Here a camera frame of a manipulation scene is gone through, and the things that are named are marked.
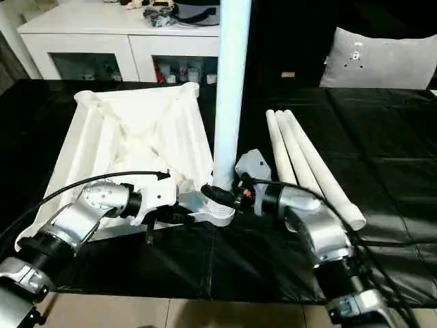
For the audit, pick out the white plastic table top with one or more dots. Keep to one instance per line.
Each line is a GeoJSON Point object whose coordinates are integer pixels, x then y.
{"type": "Point", "coordinates": [136, 130]}

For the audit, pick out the white plastic table leg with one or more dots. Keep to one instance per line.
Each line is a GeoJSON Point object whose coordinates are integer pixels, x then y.
{"type": "Point", "coordinates": [307, 143]}
{"type": "Point", "coordinates": [280, 143]}
{"type": "Point", "coordinates": [232, 82]}
{"type": "Point", "coordinates": [293, 143]}

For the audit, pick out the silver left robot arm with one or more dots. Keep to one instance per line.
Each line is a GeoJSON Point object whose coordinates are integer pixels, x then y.
{"type": "Point", "coordinates": [75, 219]}

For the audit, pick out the black table mat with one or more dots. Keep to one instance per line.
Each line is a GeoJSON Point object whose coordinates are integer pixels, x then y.
{"type": "Point", "coordinates": [382, 150]}

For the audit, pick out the black cabinet with yellow label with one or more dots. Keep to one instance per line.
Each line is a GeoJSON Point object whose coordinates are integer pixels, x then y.
{"type": "Point", "coordinates": [287, 41]}

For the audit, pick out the white glass-door cabinet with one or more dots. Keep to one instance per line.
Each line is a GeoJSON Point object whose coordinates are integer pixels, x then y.
{"type": "Point", "coordinates": [130, 44]}

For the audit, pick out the black gear on cabinet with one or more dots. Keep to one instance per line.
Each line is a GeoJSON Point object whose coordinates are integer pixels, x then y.
{"type": "Point", "coordinates": [194, 12]}

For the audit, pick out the grey cushion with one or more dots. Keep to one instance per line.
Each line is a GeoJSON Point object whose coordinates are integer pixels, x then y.
{"type": "Point", "coordinates": [382, 61]}

